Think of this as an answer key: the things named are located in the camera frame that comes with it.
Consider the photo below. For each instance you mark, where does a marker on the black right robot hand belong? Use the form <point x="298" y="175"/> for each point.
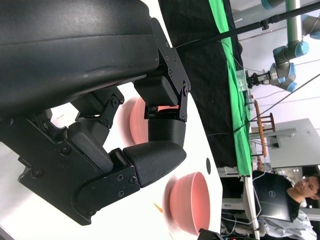
<point x="208" y="235"/>

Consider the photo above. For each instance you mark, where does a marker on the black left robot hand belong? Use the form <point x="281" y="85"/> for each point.
<point x="75" y="50"/>

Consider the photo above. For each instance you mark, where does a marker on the pink bowl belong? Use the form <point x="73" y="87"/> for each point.
<point x="197" y="205"/>
<point x="137" y="125"/>

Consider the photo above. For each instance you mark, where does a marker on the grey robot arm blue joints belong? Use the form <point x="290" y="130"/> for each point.
<point x="287" y="50"/>

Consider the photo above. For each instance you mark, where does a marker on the small orange scrap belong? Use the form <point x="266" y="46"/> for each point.
<point x="158" y="208"/>

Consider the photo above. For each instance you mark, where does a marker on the black laptop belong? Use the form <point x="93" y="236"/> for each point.
<point x="272" y="197"/>

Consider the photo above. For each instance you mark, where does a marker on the green cloth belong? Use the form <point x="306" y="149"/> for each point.
<point x="240" y="140"/>

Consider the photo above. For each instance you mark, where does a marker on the person with glasses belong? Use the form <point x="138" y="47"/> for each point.
<point x="310" y="186"/>

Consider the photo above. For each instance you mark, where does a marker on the brown wooden stool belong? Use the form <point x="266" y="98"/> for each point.
<point x="260" y="130"/>

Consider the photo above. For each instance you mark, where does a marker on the grey metal cabinet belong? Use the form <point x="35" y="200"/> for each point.
<point x="295" y="145"/>

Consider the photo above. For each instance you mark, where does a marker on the clear plastic box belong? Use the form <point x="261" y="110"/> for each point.
<point x="240" y="80"/>

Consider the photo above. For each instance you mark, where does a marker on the small black parallel gripper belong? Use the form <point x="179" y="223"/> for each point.
<point x="255" y="79"/>

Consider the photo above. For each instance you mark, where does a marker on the black boom pole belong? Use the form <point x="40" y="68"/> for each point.
<point x="237" y="30"/>

